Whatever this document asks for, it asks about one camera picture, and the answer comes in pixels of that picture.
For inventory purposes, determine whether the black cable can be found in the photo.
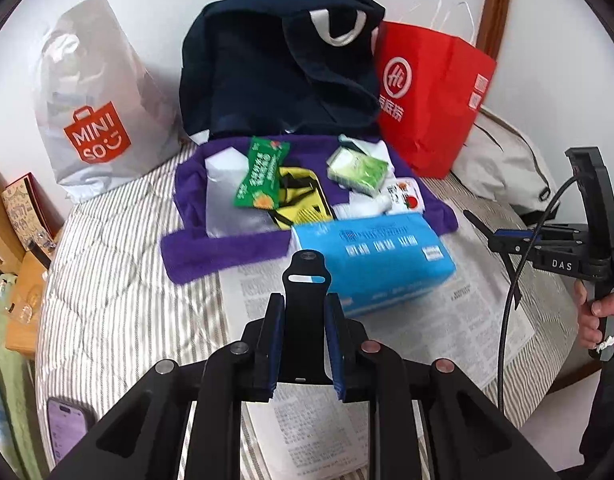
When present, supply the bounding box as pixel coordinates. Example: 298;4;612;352
496;175;583;413

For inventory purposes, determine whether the blue tissue pack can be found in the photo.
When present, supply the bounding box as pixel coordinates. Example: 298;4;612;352
291;210;458;318

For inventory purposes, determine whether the green tissue packet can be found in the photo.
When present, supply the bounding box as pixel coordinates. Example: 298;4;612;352
327;146;390;196

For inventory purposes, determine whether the wooden bed frame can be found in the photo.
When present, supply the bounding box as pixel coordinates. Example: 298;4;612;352
474;0;513;61

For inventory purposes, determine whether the purple towel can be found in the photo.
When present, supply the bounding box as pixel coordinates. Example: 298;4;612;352
159;134;460;286

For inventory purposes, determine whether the cream cloth bag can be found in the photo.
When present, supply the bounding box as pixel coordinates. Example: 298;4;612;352
454;107;568;226

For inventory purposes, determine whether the yellow and black pouch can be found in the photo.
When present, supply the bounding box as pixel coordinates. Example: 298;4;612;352
267;166;335;231

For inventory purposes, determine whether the white plastic shopping bag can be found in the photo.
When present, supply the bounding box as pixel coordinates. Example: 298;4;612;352
31;0;183;203

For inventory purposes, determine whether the patterned cardboard box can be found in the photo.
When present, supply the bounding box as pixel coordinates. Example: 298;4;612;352
1;172;58;268

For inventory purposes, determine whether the smartphone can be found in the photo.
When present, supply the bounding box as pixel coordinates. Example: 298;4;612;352
47;396;98;466

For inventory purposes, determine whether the grey drawstring pouch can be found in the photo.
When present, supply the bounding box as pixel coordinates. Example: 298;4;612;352
204;170;280;240

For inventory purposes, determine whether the person's dark clothing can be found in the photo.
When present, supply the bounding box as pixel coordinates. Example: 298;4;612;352
581;355;614;480

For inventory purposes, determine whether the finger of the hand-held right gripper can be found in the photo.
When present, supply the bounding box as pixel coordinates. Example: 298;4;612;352
462;209;543;288

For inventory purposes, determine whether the navy tote bag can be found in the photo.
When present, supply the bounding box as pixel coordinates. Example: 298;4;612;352
179;0;388;146

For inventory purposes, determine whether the newspaper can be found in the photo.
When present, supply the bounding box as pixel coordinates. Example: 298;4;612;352
219;220;538;480

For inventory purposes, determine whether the red paper bag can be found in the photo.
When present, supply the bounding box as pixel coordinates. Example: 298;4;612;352
374;0;498;180

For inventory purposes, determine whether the pastel patterned quilt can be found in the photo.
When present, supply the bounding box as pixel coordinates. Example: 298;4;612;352
0;260;55;480

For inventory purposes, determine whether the white tomato print snack packet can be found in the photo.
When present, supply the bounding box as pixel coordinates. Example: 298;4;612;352
387;177;427;216

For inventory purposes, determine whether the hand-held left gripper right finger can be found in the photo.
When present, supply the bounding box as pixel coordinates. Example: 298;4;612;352
323;294;540;480

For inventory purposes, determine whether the wooden nightstand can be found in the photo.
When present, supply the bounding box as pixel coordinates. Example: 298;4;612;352
0;165;65;358

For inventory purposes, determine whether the green snack packet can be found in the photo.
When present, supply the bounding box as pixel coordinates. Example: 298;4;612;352
233;136;293;211

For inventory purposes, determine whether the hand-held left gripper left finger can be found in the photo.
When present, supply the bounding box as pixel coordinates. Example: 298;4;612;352
49;292;286;480

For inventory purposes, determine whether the person's right hand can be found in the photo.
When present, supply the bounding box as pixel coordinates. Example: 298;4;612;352
574;280;614;348

